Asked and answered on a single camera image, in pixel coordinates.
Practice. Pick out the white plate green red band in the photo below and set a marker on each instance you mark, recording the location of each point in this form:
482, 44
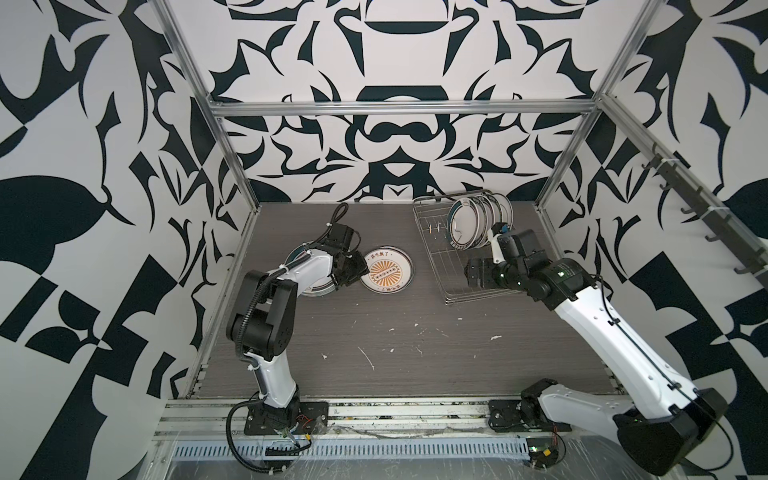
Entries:
312, 270

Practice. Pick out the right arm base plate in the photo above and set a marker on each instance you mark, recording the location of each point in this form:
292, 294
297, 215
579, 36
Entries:
521, 415

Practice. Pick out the aluminium frame crossbar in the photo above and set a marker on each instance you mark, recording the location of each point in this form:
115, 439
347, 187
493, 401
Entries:
578, 106

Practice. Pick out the white plate rear stack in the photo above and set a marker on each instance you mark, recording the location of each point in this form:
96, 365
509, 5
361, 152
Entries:
474, 219

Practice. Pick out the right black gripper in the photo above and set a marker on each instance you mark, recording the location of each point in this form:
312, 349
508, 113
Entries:
486, 279

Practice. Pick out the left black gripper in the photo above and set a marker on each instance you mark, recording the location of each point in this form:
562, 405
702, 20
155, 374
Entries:
363, 270

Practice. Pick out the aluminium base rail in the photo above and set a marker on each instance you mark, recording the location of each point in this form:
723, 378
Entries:
387, 417

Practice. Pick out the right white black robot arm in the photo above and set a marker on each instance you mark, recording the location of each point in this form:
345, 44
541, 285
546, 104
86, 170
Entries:
661, 415

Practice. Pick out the wire dish rack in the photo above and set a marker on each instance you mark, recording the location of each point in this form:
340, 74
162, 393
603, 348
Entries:
448, 262

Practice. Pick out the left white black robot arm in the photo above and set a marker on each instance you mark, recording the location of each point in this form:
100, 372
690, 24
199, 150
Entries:
263, 320

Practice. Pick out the white slotted cable duct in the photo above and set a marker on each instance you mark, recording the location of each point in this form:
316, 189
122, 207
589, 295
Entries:
508, 448

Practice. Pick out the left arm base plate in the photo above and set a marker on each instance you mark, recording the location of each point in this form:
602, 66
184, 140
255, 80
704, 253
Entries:
300, 417

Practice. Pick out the wall hook rail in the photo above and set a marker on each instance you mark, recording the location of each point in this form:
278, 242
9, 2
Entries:
701, 204

